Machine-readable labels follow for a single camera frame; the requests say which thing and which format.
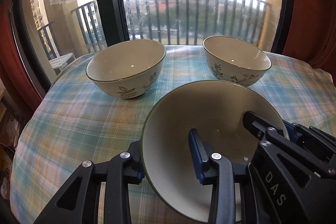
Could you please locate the floral ceramic bowl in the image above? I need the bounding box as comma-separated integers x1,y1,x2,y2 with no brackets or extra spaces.
203,36,272,87
85,39,166,99
141,80,285,223

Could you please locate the right red curtain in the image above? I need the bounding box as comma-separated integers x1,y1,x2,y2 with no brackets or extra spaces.
283,0,335,78

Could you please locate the red curtain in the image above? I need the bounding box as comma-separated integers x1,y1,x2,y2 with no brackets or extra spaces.
283,0,335,78
1,0,42,121

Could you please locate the white air conditioner unit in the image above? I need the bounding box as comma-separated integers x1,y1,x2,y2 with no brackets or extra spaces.
50,53,75,75

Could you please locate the left red curtain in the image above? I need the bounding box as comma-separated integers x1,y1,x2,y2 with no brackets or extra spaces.
1,0,42,121

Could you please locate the balcony railing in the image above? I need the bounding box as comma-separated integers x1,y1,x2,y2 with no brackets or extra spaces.
30,0,271,60

